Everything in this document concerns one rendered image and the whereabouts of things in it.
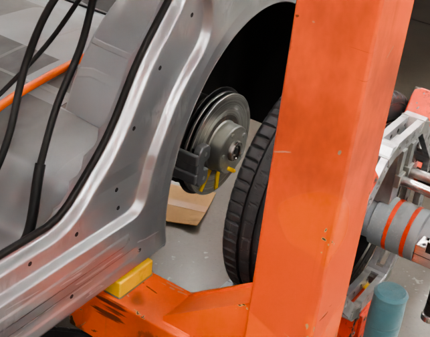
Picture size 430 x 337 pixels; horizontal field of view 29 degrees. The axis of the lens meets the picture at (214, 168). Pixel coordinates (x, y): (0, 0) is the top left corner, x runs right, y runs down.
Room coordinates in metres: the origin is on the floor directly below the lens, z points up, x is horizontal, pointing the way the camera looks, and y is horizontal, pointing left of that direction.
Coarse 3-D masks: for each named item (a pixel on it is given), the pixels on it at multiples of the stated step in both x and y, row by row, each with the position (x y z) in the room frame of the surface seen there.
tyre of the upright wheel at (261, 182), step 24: (264, 120) 1.85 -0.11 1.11; (264, 144) 1.79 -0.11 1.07; (240, 168) 1.78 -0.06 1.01; (264, 168) 1.75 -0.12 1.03; (240, 192) 1.74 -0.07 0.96; (264, 192) 1.72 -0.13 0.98; (240, 216) 1.72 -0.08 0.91; (240, 240) 1.72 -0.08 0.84; (240, 264) 1.71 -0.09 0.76; (360, 264) 1.99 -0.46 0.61
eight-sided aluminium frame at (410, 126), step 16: (400, 128) 1.91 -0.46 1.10; (416, 128) 1.88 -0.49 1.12; (384, 144) 1.78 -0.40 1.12; (400, 144) 1.80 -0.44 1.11; (416, 144) 2.06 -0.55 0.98; (384, 160) 1.74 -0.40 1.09; (416, 160) 2.10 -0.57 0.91; (384, 176) 1.74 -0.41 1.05; (400, 192) 2.09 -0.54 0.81; (416, 192) 2.06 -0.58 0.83; (368, 208) 1.69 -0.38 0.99; (368, 272) 1.94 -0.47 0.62; (384, 272) 1.95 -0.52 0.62; (352, 288) 1.86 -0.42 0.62; (368, 288) 1.87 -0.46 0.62; (352, 304) 1.74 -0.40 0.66; (352, 320) 1.76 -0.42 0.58
